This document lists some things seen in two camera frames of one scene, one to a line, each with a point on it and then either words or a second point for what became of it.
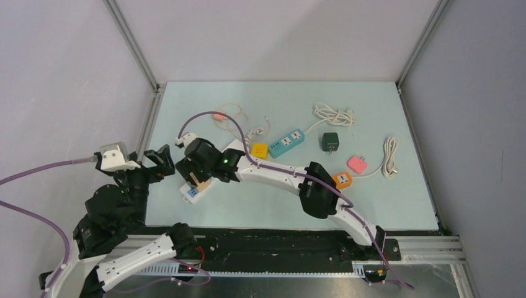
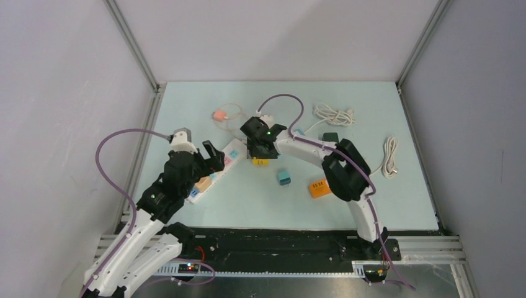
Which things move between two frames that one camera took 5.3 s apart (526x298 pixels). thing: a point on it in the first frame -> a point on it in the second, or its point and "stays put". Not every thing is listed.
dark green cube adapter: [330, 142] stays put
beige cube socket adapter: [201, 186] stays put
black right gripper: [185, 166] -> [252, 152]
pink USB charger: [218, 117] stays put
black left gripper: [165, 166] -> [216, 162]
